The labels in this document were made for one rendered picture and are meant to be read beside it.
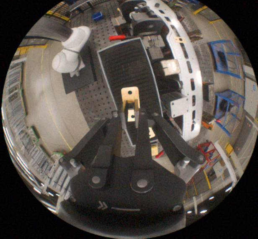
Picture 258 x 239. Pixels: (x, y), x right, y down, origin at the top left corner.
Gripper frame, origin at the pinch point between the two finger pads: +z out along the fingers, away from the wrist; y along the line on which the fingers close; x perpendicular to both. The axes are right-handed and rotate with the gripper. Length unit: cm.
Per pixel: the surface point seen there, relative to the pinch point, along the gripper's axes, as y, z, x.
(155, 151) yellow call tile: 8.0, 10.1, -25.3
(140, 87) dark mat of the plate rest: 2.8, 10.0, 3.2
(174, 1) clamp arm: 38, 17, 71
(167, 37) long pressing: 21.5, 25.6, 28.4
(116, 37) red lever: -2.6, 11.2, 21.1
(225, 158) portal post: 350, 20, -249
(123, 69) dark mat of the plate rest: -1.5, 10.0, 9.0
